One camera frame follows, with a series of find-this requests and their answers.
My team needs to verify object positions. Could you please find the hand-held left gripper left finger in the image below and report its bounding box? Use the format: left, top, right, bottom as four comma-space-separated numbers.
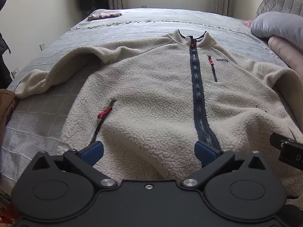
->
30, 141, 118, 190

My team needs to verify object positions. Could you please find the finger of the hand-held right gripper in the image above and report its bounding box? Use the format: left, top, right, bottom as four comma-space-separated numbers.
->
269, 133, 288, 151

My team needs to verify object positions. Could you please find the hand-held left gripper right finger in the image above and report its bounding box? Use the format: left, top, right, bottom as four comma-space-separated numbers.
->
180, 141, 269, 190

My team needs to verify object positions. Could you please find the cream fleece zip jacket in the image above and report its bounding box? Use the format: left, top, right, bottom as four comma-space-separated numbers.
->
15, 30, 303, 194

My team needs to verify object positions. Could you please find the brown fabric item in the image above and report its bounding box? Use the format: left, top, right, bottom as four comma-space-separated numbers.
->
0, 89, 17, 146

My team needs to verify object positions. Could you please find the lavender grey pillow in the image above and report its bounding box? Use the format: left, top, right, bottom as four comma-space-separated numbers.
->
250, 11, 303, 45

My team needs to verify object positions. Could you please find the grey checked bedspread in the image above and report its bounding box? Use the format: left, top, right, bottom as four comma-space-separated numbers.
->
0, 8, 290, 194

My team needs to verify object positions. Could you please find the grey quilted pillow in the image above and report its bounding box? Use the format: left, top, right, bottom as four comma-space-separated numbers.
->
255, 0, 303, 18

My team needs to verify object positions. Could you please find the folded pinkish cloth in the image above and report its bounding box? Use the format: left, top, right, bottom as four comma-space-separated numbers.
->
87, 10, 123, 21

